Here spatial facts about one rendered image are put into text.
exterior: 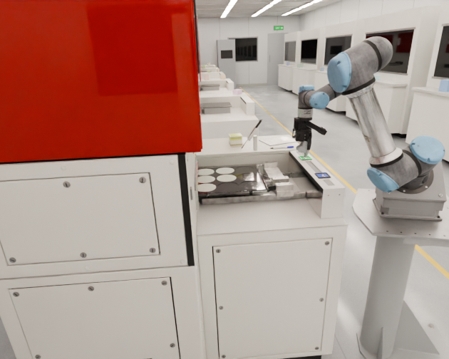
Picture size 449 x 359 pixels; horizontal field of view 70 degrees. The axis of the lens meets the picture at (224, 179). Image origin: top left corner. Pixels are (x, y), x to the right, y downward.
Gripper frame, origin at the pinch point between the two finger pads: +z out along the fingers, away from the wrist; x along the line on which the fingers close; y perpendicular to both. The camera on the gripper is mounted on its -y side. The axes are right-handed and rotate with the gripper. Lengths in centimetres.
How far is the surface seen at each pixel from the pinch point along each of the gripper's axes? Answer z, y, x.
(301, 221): 16.1, 14.0, 41.3
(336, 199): 7.4, -0.4, 40.0
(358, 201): 16.1, -17.6, 25.6
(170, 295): 28, 68, 66
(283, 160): 7.6, 8.7, -15.0
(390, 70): -10, -277, -416
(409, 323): 79, -44, 41
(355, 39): -65, -280, -574
